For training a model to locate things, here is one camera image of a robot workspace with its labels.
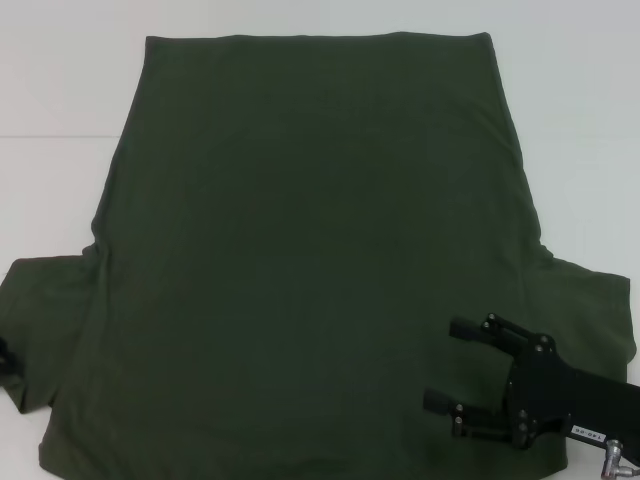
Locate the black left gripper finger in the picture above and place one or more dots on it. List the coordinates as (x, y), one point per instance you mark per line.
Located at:
(5, 360)

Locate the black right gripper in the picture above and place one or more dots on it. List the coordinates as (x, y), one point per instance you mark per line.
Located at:
(550, 395)

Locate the dark green t-shirt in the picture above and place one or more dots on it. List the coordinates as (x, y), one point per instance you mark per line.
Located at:
(320, 200)

